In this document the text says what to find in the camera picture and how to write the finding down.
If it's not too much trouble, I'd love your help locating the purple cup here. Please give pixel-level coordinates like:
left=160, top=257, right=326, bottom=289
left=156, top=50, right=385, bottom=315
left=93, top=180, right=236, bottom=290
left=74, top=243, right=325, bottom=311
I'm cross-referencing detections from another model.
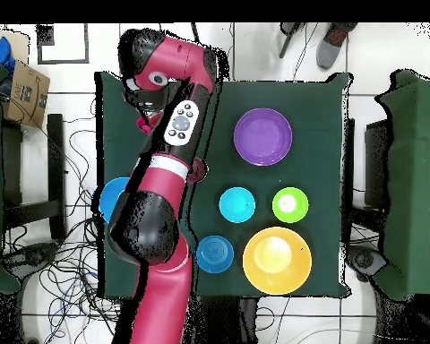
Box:
left=188, top=157, right=209, bottom=185

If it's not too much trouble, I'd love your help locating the large blue bowl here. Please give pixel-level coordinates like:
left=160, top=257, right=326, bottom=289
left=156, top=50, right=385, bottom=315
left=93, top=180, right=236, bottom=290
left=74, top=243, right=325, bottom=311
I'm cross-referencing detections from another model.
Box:
left=99, top=176, right=132, bottom=224

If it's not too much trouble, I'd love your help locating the small light blue ribbed bowl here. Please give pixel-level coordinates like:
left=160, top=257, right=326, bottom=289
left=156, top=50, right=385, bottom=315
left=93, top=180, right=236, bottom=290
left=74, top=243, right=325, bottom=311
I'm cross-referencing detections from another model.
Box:
left=218, top=186, right=256, bottom=224

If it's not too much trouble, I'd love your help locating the wide purple bowl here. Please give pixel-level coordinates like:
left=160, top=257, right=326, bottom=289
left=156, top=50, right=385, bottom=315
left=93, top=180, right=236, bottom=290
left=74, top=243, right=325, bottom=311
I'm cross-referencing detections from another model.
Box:
left=233, top=107, right=294, bottom=167

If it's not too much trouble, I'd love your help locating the printed cardboard box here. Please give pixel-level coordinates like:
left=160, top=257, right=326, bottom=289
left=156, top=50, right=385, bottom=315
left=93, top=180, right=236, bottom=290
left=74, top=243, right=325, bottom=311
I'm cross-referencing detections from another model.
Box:
left=3, top=60, right=52, bottom=129

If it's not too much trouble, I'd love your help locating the plain cardboard box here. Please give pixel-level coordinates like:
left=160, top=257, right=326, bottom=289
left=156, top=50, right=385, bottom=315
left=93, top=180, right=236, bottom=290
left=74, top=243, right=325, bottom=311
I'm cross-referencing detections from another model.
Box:
left=0, top=28, right=30, bottom=65

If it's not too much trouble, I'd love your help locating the medium blue bowl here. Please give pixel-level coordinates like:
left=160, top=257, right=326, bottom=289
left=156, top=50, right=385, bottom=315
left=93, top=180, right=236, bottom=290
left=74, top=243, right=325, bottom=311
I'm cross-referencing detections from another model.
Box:
left=195, top=234, right=235, bottom=275

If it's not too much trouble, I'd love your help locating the blue bag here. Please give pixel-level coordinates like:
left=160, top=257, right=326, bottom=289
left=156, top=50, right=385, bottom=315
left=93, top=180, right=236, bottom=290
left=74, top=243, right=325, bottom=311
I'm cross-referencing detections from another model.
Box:
left=0, top=35, right=16, bottom=74

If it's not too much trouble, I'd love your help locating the black tripod stand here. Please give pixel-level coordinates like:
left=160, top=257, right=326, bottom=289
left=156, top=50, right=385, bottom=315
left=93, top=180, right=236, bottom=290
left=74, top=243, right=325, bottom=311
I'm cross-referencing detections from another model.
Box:
left=279, top=21, right=307, bottom=59

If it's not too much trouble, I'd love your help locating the dark green table cloth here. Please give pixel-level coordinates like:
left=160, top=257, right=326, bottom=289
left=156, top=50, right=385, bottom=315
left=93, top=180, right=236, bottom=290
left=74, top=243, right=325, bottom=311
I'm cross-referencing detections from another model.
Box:
left=94, top=71, right=352, bottom=298

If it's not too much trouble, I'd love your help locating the small green ribbed bowl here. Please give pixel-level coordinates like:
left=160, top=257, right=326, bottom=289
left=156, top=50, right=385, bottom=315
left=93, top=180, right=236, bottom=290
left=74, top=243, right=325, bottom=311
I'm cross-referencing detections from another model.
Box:
left=271, top=186, right=310, bottom=224

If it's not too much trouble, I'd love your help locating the large orange bowl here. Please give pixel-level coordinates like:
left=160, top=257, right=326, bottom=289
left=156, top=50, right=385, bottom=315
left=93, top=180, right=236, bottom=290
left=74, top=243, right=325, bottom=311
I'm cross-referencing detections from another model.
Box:
left=242, top=226, right=314, bottom=297

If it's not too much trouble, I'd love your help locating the person's foot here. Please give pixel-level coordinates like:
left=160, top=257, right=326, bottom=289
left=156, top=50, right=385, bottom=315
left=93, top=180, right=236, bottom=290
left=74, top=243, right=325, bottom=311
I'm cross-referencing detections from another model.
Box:
left=314, top=22, right=359, bottom=71

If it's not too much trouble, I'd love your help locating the black bench frame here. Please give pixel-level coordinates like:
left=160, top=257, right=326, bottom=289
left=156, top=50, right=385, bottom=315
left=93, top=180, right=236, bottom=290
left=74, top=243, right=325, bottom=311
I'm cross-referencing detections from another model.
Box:
left=1, top=113, right=68, bottom=241

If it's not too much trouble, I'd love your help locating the black square floor frame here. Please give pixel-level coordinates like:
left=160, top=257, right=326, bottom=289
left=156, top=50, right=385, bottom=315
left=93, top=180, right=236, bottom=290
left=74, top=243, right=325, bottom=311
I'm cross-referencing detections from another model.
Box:
left=36, top=22, right=90, bottom=66

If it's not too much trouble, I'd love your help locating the black pedestal foot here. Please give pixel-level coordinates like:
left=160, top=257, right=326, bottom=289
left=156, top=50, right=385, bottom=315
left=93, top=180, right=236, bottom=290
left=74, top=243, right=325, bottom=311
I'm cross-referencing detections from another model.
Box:
left=345, top=243, right=388, bottom=282
left=3, top=242, right=60, bottom=280

